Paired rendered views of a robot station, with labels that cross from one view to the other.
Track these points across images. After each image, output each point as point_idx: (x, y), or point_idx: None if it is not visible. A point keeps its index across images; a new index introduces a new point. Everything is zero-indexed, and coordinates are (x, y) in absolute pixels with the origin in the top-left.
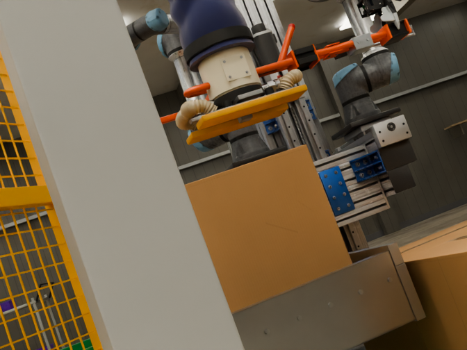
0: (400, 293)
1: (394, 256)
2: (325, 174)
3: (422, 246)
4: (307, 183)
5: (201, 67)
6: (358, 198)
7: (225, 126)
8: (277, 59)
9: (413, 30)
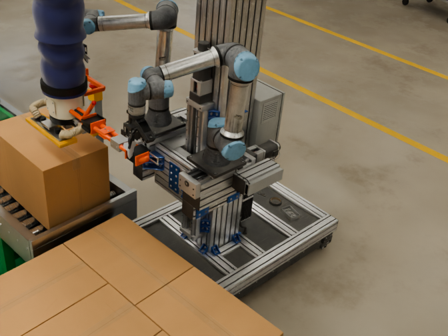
0: (29, 256)
1: (29, 245)
2: (171, 165)
3: (105, 249)
4: (40, 185)
5: None
6: (182, 192)
7: None
8: (197, 77)
9: (157, 163)
